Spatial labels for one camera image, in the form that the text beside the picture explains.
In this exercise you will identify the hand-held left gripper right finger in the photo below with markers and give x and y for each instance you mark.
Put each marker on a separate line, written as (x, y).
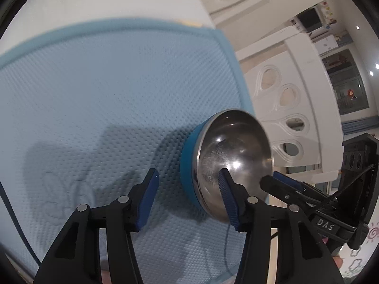
(228, 198)

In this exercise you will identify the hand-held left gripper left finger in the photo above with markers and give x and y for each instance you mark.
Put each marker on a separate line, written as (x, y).
(148, 201)

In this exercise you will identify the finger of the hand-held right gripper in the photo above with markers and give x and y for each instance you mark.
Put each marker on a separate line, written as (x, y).
(288, 180)
(275, 188)

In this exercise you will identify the blue bowl with steel inside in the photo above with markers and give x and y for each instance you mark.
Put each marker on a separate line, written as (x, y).
(237, 142)

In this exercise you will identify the white patterned floor mat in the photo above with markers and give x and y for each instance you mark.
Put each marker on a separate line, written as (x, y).
(364, 251)

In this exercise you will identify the white chair with teardrop cutouts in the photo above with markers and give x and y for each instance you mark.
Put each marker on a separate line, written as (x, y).
(308, 94)

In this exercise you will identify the dark glass door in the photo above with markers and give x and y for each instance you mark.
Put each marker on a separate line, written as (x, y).
(346, 82)

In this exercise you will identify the light blue textured mat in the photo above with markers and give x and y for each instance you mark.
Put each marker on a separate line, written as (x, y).
(103, 100)

